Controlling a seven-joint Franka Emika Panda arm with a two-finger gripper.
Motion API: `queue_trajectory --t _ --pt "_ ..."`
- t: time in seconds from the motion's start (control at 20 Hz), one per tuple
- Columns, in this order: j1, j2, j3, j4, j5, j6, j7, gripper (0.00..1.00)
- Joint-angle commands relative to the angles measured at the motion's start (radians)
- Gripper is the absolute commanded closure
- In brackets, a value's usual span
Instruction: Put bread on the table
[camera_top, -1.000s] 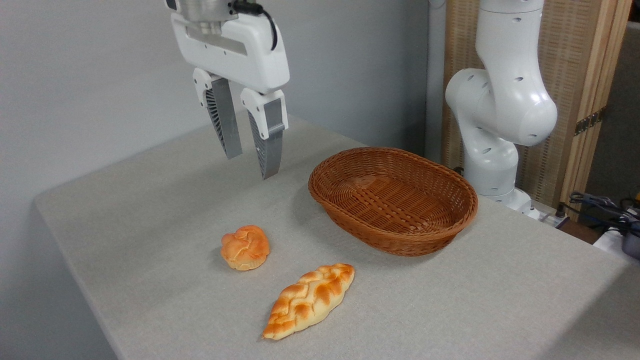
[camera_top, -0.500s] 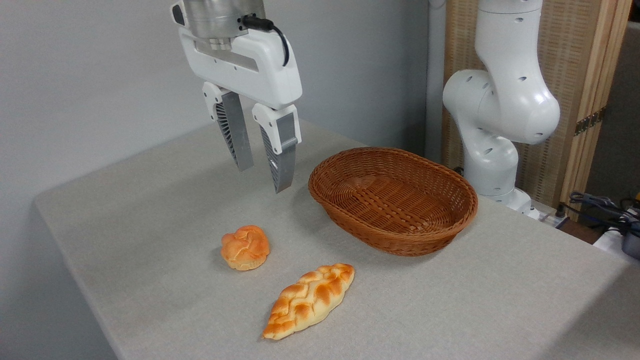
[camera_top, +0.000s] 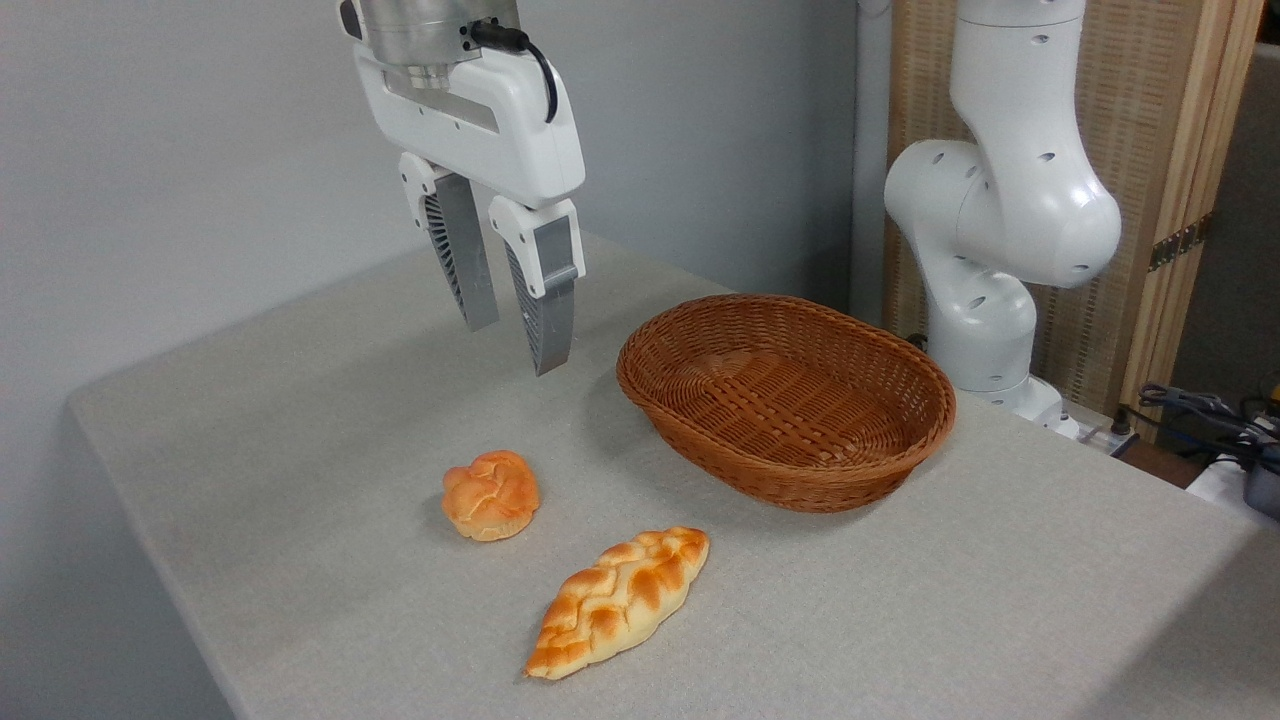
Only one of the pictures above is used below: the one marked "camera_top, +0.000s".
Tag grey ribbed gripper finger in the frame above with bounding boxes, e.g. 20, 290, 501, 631
399, 152, 500, 333
488, 197, 586, 377

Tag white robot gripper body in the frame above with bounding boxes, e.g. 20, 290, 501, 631
352, 44, 587, 210

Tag long braided bread loaf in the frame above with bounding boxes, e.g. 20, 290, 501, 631
524, 527, 711, 681

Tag round orange bread bun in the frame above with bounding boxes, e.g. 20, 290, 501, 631
441, 450, 541, 543

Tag brown woven wicker basket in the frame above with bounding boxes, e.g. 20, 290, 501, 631
616, 293, 957, 514

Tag wooden woven folding screen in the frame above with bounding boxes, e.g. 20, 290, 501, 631
883, 0, 1266, 441

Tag brass screen hinge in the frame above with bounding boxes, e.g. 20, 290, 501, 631
1148, 213, 1213, 273

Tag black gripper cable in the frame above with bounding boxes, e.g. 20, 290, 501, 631
470, 18, 561, 125

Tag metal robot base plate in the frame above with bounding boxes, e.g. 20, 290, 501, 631
1060, 408, 1141, 458

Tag bundle of dark cables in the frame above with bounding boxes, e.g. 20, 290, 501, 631
1135, 383, 1280, 473

